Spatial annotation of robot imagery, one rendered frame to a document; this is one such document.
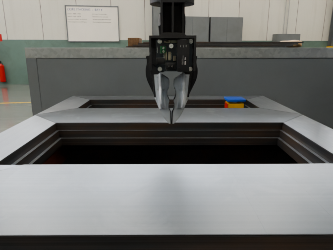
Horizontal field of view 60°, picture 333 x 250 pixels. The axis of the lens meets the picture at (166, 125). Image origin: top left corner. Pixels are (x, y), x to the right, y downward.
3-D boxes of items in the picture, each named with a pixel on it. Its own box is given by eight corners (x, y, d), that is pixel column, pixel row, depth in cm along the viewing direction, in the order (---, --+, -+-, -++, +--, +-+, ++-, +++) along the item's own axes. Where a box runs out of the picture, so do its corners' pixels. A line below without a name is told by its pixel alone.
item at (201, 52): (25, 58, 111) (24, 47, 110) (73, 54, 169) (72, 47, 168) (360, 58, 112) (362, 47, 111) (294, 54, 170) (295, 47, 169)
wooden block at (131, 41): (139, 47, 150) (138, 37, 149) (128, 47, 151) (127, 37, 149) (142, 47, 160) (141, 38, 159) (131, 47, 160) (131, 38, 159)
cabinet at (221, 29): (208, 83, 894) (211, 16, 844) (204, 81, 941) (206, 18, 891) (239, 83, 909) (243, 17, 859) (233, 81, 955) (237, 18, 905)
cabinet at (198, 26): (175, 84, 879) (176, 16, 830) (172, 82, 926) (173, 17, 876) (207, 83, 894) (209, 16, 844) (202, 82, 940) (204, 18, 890)
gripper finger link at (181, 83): (172, 130, 48) (172, 74, 46) (171, 121, 54) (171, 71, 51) (190, 130, 48) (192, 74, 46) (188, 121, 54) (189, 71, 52)
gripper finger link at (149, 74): (145, 97, 51) (144, 45, 49) (146, 95, 53) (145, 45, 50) (172, 97, 51) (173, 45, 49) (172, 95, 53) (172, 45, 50)
